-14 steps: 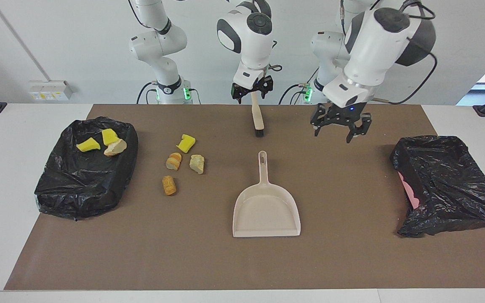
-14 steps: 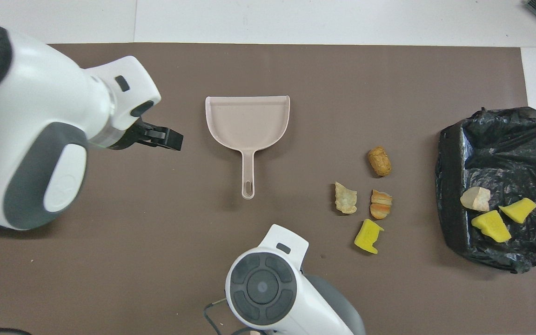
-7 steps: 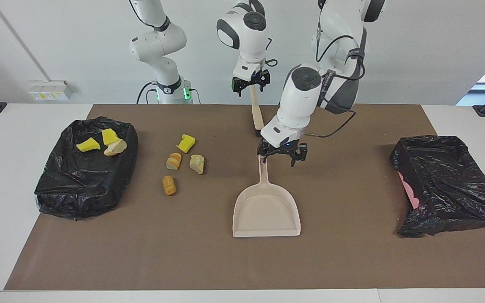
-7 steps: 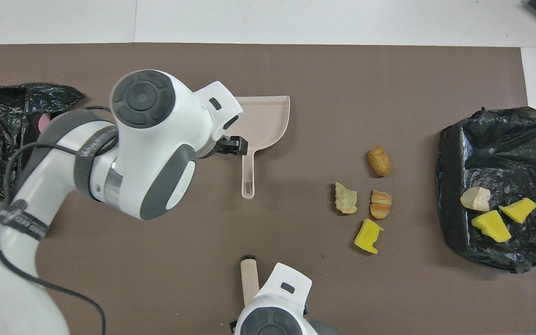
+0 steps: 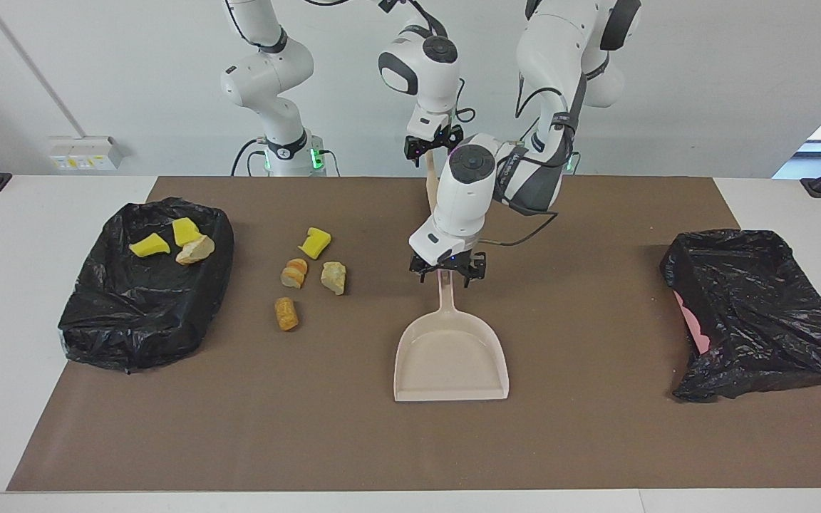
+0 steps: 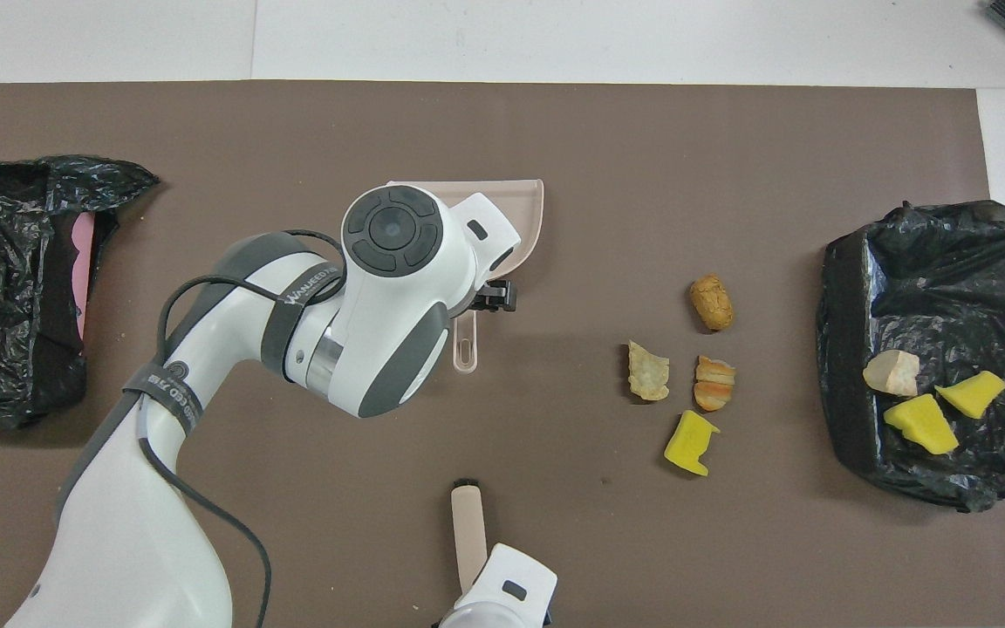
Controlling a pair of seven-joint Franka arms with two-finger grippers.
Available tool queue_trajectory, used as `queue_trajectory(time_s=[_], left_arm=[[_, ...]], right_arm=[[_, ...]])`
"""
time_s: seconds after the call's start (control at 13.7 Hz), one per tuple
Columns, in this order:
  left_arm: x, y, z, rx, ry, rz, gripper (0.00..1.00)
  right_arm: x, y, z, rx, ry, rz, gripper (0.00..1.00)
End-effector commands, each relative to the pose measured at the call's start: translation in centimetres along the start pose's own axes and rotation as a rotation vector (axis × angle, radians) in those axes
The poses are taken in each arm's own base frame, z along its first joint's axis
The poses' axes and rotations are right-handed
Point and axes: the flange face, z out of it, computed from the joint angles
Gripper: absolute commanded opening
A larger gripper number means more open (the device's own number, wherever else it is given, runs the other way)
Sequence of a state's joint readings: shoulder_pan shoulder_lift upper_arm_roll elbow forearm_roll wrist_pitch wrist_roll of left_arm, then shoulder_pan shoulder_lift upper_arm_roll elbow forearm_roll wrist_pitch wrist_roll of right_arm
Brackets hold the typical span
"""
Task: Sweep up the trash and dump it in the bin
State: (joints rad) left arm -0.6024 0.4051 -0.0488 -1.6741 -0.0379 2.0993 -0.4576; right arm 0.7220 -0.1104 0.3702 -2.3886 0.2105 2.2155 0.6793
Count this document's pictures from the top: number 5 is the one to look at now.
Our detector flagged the beige hand brush black bristles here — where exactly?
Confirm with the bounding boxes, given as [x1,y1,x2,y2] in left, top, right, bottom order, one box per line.
[421,152,443,222]

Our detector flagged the pale bread chunk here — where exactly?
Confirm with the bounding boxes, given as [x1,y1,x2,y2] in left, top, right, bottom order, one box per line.
[320,261,348,296]

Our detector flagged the beige plastic dustpan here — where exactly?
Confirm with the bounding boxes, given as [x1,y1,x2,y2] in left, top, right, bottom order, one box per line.
[393,269,510,403]

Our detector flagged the yellow sponge piece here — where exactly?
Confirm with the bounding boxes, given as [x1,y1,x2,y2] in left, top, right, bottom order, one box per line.
[298,227,332,260]
[129,233,171,258]
[172,217,203,248]

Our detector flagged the sliced striped bread piece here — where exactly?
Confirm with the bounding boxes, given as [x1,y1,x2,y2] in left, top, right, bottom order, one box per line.
[281,258,309,289]

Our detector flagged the brown bread roll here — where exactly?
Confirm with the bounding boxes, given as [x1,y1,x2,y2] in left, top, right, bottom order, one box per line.
[274,296,300,332]

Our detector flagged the croissant bread piece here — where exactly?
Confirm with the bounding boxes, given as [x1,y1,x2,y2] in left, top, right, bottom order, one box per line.
[175,235,216,266]

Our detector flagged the pink plastic bin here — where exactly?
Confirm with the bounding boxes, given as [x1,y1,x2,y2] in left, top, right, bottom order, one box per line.
[673,289,711,356]

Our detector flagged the bin lined with black bag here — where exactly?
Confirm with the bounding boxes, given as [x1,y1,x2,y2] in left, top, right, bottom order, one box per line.
[58,197,235,373]

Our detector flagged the crumpled black trash bag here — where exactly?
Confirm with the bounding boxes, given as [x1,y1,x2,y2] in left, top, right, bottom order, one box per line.
[659,229,821,404]

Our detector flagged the brown table mat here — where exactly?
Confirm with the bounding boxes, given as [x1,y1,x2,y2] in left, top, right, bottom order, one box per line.
[6,176,821,492]

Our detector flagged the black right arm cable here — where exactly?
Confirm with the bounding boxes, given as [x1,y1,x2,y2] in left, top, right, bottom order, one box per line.
[453,75,477,138]

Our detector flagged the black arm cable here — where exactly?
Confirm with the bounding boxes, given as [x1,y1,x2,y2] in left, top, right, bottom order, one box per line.
[478,210,561,248]
[453,75,477,138]

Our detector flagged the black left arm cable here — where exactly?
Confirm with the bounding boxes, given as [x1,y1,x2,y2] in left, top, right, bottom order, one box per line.
[478,210,561,248]

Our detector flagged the black right base cable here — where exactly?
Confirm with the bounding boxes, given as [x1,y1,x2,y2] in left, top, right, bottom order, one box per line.
[231,138,269,177]

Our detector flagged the white wall power strip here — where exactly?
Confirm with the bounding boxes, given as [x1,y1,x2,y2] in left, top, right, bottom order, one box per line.
[48,137,125,172]

